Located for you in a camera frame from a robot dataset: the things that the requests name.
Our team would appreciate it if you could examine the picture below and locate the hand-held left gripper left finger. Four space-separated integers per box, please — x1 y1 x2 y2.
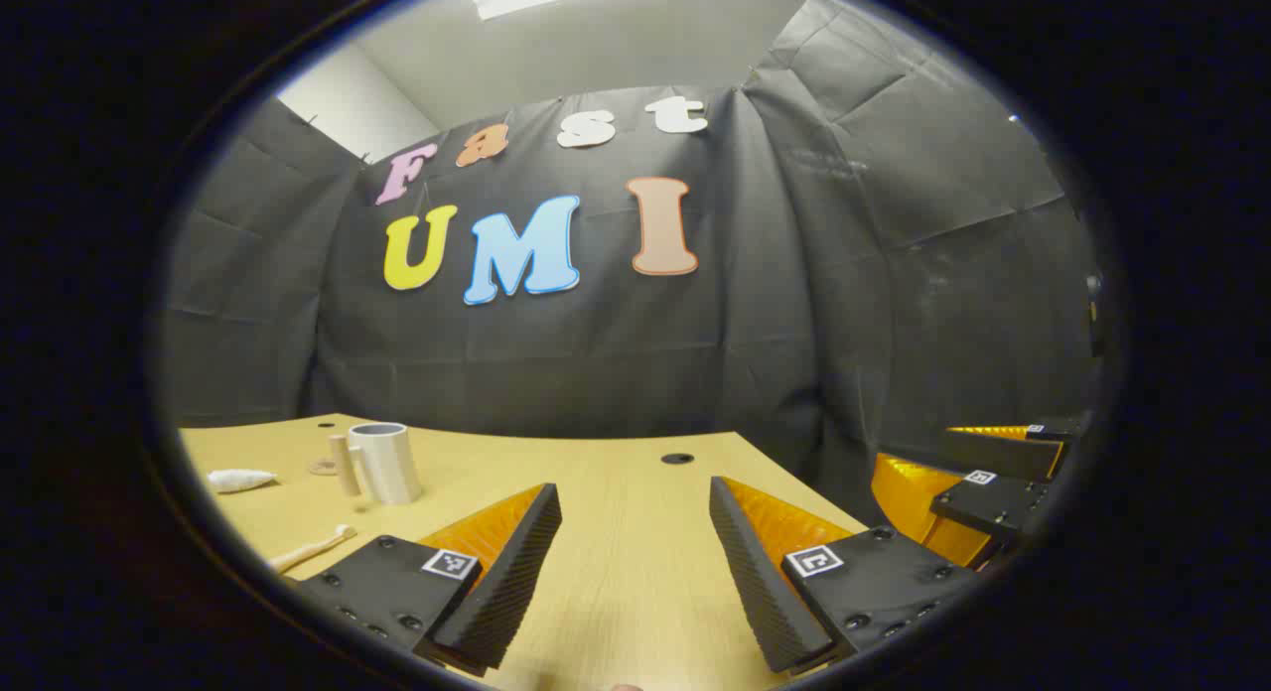
296 483 563 674

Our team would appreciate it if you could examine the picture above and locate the beige toothbrush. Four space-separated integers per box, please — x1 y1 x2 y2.
266 524 357 574

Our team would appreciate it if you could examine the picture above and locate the light wooden desktop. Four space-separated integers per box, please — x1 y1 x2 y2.
179 413 875 691

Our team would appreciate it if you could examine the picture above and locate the white cup with wooden handle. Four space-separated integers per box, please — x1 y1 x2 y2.
330 423 424 506

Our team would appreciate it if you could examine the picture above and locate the white toothpaste tube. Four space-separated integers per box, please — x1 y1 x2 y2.
207 468 280 495

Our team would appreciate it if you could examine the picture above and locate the black backdrop cloth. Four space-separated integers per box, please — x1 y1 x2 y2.
159 0 1103 528

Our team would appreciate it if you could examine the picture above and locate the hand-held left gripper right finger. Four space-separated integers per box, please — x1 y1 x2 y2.
708 476 981 674

